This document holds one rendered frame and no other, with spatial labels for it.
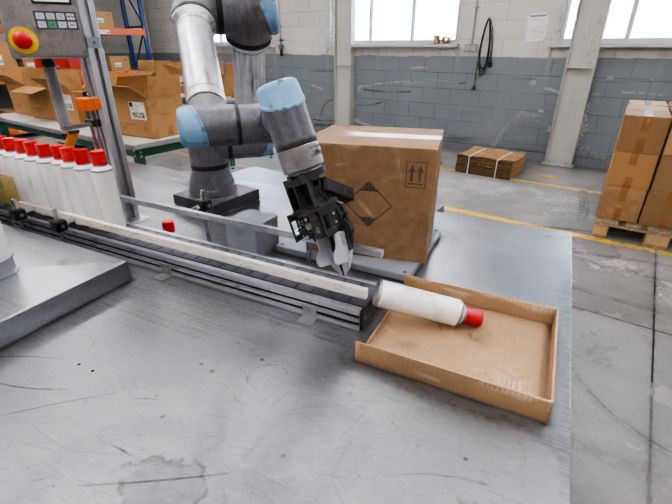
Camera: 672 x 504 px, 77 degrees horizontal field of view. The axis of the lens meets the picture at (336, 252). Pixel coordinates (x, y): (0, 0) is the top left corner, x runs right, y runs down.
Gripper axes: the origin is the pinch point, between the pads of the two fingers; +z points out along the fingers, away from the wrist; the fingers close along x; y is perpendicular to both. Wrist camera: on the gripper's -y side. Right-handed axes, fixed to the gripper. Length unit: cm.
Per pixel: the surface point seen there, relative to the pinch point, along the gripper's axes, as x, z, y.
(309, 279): -5.5, -0.2, 4.6
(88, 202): -65, -27, 3
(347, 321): 0.2, 9.0, 5.2
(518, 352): 28.1, 20.0, -0.9
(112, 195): -59, -27, 0
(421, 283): 9.3, 10.5, -12.3
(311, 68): -316, -125, -579
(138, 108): -191, -74, -126
